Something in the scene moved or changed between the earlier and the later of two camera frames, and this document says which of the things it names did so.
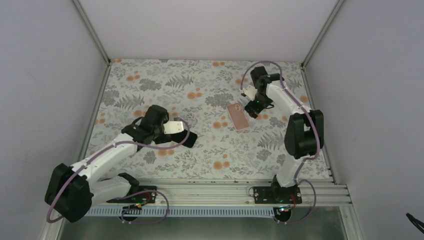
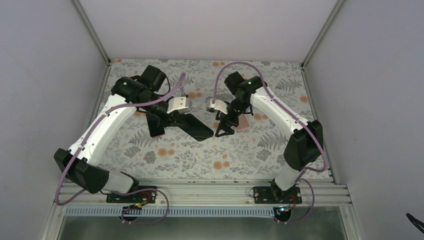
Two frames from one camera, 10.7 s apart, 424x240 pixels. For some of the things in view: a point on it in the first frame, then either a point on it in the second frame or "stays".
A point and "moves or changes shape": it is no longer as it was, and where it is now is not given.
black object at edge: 415,222 stays
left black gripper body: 156,133 to 170,118
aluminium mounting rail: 235,192 stays
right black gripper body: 263,102 to 243,106
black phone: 180,137 moves or changes shape
